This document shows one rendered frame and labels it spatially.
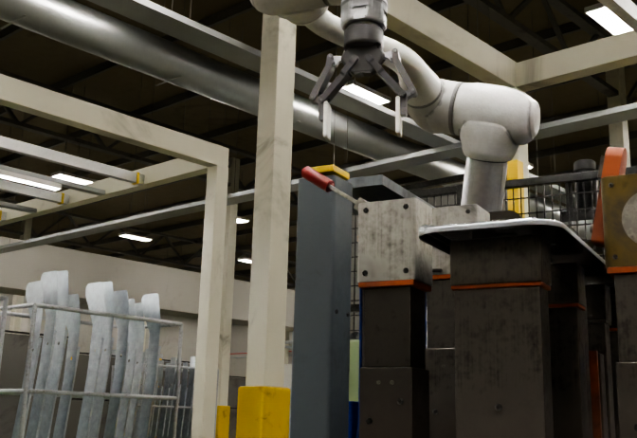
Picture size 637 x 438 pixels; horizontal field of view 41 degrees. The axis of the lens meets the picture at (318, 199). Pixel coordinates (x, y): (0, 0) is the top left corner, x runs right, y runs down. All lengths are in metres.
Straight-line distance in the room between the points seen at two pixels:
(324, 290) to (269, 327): 8.17
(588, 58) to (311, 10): 5.00
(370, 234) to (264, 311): 8.33
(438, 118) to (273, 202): 7.70
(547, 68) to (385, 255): 5.61
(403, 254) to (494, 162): 0.94
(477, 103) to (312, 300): 0.87
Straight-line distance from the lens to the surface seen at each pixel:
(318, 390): 1.35
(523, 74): 6.86
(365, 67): 1.63
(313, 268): 1.38
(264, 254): 9.66
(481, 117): 2.08
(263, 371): 9.47
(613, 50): 6.57
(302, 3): 1.73
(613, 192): 1.13
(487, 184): 2.12
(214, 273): 8.72
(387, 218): 1.22
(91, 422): 9.64
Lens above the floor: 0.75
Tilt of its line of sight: 14 degrees up
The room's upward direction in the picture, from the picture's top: 2 degrees clockwise
